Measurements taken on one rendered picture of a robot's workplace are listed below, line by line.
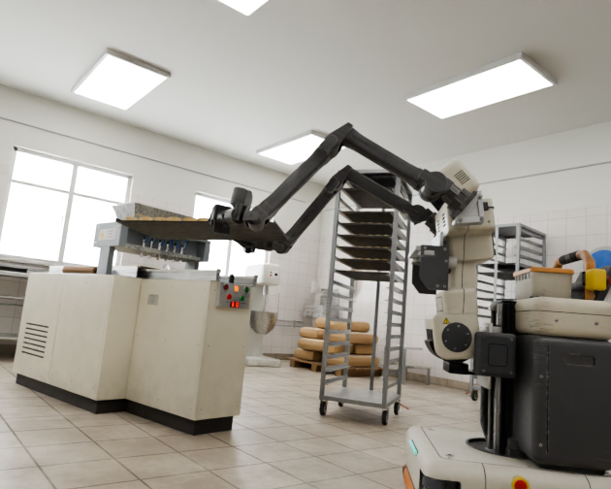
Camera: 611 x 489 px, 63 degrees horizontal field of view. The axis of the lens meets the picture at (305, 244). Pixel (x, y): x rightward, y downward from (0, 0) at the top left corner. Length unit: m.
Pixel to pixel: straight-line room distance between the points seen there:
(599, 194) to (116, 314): 4.80
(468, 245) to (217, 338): 1.55
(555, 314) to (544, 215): 4.44
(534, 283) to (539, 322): 0.22
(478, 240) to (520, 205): 4.43
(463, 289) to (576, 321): 0.37
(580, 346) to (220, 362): 1.86
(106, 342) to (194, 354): 0.65
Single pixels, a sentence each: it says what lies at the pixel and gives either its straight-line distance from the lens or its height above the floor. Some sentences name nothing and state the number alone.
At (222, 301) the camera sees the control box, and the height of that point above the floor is 0.73.
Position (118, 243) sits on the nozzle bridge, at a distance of 3.30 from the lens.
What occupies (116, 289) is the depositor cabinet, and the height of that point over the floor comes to 0.75.
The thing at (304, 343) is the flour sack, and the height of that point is 0.34.
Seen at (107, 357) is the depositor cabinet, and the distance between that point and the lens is 3.31.
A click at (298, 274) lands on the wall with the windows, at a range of 8.22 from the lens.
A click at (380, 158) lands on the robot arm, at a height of 1.25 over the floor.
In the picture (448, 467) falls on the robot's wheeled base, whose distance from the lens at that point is 1.72.
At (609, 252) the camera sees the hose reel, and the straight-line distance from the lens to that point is 5.69.
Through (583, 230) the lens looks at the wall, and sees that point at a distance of 5.98.
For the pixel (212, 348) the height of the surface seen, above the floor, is 0.47.
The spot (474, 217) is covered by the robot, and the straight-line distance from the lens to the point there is 1.77.
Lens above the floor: 0.67
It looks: 9 degrees up
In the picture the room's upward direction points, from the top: 5 degrees clockwise
